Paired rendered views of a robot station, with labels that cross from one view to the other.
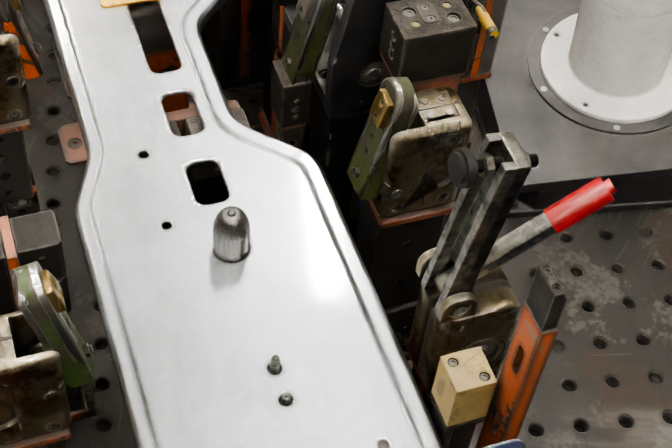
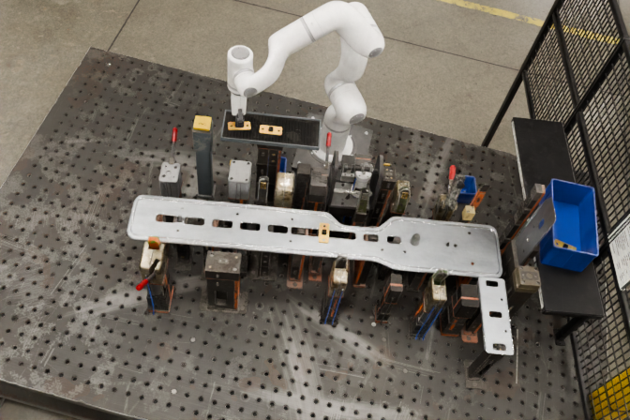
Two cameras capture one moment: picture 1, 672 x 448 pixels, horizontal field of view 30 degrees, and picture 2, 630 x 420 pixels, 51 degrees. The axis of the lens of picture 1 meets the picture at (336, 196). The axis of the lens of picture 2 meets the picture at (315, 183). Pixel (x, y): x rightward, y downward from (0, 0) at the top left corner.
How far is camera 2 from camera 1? 2.00 m
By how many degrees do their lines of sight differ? 42
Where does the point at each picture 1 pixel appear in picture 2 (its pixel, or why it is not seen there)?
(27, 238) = (397, 280)
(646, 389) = (414, 189)
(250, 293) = (427, 242)
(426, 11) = (388, 173)
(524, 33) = (309, 158)
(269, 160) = (391, 225)
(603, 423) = (421, 202)
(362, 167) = (401, 208)
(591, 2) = (336, 139)
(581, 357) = not seen: hidden behind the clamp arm
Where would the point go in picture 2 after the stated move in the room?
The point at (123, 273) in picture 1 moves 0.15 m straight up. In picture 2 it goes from (415, 263) to (426, 244)
